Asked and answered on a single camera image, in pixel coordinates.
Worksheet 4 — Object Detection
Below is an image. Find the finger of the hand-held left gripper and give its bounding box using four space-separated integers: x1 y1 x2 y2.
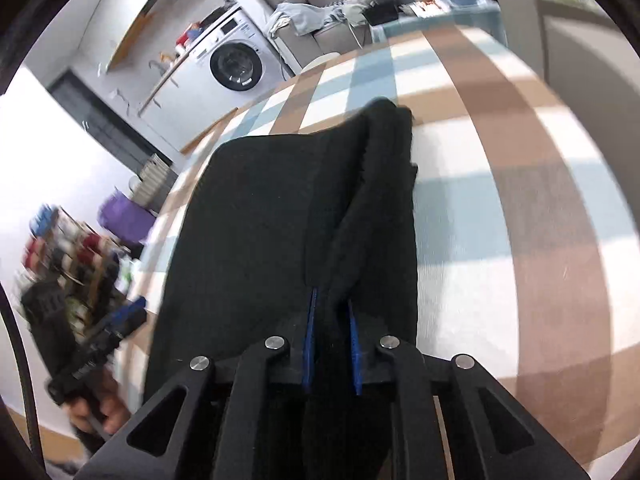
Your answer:
87 296 149 357

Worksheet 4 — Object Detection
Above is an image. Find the person's left hand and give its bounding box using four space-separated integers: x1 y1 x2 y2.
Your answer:
66 374 132 442

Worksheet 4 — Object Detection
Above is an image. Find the checkered ironing board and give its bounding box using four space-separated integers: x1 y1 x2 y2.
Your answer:
117 24 633 480

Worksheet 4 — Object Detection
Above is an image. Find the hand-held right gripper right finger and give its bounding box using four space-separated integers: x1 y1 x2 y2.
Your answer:
346 301 592 480

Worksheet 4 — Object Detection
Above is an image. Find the grey sofa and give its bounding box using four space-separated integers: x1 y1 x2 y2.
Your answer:
267 0 381 68

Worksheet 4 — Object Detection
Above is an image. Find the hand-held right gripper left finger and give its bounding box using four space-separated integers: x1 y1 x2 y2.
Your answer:
80 287 321 480

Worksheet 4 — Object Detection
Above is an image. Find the white washing machine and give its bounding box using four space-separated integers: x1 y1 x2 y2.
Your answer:
192 6 286 102

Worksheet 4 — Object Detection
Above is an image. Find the black cable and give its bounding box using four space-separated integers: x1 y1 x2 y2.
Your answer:
0 287 46 468

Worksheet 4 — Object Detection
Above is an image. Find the white kitchen counter cabinet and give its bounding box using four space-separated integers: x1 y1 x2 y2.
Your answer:
107 25 241 158

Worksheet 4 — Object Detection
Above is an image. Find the plate of snacks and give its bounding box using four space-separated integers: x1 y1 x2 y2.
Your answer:
409 0 452 15

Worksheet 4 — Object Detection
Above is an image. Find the small checkered cloth table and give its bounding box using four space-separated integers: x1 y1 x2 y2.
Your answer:
371 0 509 50

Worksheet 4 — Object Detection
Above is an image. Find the white wall cabinet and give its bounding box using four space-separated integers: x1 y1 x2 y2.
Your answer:
105 0 223 68

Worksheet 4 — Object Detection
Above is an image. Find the cluttered storage rack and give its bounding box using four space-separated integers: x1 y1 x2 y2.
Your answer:
17 204 132 311

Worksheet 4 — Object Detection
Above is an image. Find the black knit garment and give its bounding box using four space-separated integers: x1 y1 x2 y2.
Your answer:
142 97 420 480

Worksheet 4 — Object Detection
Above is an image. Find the grey upholstered ottoman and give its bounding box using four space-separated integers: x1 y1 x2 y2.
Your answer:
492 0 631 126

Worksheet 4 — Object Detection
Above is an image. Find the small black tray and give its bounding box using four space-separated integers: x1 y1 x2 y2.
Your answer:
362 2 399 26

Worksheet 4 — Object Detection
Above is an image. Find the dark grey door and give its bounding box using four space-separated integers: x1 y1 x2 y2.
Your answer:
49 70 172 173

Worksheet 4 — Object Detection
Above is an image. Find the stack of grey baskets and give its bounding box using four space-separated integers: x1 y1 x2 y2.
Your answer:
129 152 177 212

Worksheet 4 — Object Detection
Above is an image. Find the purple bag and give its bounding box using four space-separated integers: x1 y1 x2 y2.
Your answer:
97 192 157 247

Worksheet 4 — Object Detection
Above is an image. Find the light blue clothing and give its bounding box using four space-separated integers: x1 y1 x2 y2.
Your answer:
266 2 342 37

